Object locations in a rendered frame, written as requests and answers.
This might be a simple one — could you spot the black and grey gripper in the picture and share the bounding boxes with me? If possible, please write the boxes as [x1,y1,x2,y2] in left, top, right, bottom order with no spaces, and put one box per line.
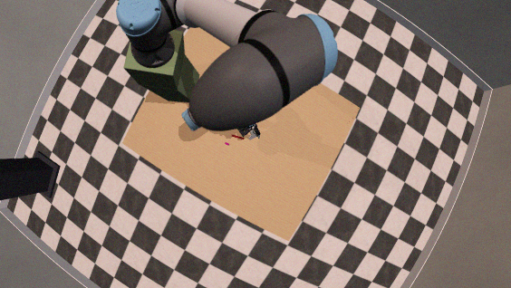
[238,124,260,139]

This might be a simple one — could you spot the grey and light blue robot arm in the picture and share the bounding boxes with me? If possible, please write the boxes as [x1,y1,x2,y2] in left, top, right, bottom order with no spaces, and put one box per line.
[116,0,338,131]

